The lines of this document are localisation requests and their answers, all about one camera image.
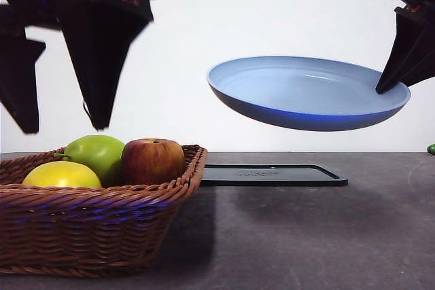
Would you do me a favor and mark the yellow lemon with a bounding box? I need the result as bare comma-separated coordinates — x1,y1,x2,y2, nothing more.
22,160,103,189

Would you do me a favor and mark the black flat tray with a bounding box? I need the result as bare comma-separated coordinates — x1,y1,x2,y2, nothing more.
200,163,349,187

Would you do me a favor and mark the brown wicker basket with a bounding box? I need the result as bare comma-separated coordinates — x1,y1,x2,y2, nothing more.
0,144,209,276

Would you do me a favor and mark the red apple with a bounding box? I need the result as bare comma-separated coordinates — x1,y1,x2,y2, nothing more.
120,138,186,187

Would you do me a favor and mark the blue plate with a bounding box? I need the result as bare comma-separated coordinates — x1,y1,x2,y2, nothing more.
206,56,411,132

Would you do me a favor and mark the green pear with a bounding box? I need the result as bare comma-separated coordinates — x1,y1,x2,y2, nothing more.
53,134,126,188

